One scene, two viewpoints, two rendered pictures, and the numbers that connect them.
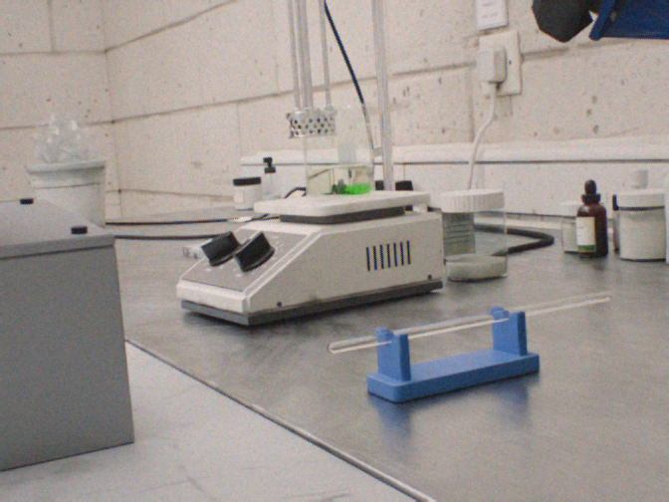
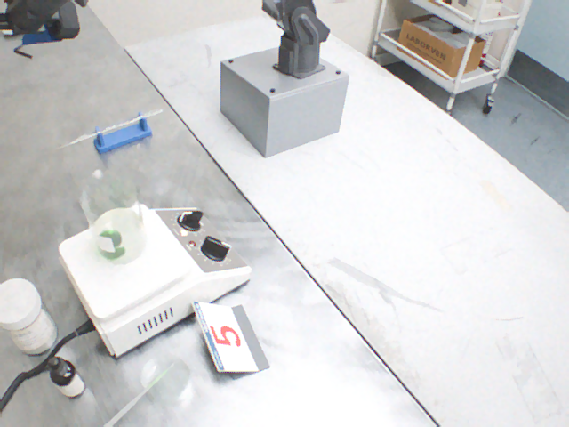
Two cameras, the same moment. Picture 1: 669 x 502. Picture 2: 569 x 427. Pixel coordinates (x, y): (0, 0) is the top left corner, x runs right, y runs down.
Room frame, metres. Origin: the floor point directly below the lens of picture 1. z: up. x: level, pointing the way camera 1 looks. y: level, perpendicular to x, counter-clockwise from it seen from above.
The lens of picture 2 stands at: (1.18, 0.10, 1.39)
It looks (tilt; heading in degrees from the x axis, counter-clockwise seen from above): 47 degrees down; 168
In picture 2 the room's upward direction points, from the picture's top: 7 degrees clockwise
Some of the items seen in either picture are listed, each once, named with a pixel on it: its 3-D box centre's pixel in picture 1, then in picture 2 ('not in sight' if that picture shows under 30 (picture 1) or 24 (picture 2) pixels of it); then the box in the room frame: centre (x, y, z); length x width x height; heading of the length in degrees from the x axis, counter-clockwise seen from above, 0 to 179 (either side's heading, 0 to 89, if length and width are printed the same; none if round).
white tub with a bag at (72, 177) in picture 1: (68, 172); not in sight; (1.77, 0.46, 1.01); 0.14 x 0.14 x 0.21
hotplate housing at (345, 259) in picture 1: (320, 254); (148, 270); (0.86, 0.01, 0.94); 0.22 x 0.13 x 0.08; 123
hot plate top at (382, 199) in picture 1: (340, 202); (122, 258); (0.87, -0.01, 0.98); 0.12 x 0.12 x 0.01; 33
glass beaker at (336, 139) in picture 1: (338, 153); (115, 219); (0.85, -0.01, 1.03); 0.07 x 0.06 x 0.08; 25
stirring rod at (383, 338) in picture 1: (480, 320); (109, 127); (0.56, -0.08, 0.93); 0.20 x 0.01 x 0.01; 118
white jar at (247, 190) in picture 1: (248, 192); not in sight; (2.02, 0.16, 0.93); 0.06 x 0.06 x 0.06
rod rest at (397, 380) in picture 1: (453, 350); (122, 131); (0.55, -0.07, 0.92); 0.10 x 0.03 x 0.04; 118
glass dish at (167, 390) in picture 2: not in sight; (166, 380); (0.98, 0.03, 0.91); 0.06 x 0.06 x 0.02
